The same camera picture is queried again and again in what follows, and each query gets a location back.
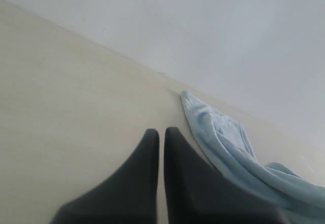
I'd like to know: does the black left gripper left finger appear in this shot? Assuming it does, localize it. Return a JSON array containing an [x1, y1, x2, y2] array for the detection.
[[51, 129, 159, 223]]

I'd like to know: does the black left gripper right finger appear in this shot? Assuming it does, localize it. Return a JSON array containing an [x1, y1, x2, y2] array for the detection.
[[164, 127, 289, 224]]

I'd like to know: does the light blue fleece towel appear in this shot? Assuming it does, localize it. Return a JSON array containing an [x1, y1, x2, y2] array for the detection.
[[181, 91, 324, 223]]

